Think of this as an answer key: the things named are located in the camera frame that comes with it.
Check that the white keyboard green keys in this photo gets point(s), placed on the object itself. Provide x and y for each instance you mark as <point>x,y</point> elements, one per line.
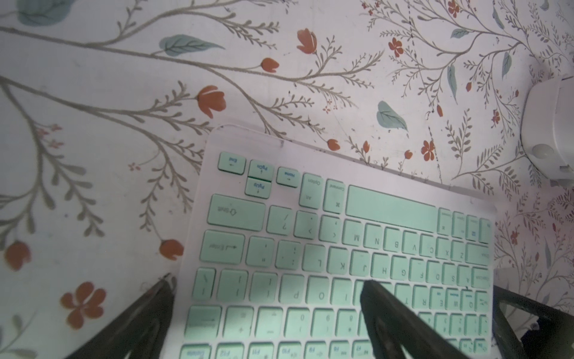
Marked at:
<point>282,238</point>

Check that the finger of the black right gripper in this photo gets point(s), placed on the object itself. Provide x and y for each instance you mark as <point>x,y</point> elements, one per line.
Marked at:
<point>549,333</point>

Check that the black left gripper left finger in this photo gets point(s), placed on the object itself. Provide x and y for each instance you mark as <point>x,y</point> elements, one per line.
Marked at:
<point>139,332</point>

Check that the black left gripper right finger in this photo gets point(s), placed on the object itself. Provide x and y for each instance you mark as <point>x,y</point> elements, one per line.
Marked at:
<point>395,331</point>

